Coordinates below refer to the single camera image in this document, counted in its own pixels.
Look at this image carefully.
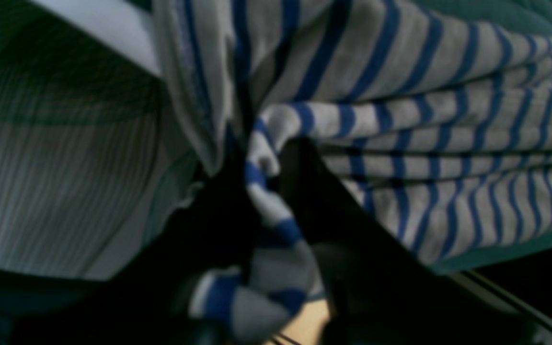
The blue white striped T-shirt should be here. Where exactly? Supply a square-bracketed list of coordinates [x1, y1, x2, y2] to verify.
[152, 0, 552, 342]

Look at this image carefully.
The white folded paper sheet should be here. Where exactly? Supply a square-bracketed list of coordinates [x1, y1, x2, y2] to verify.
[0, 0, 198, 280]

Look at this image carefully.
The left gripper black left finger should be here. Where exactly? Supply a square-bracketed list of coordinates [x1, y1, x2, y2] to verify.
[12, 163, 262, 345]

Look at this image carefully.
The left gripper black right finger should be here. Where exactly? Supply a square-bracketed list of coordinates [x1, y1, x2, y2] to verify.
[278, 139, 537, 345]

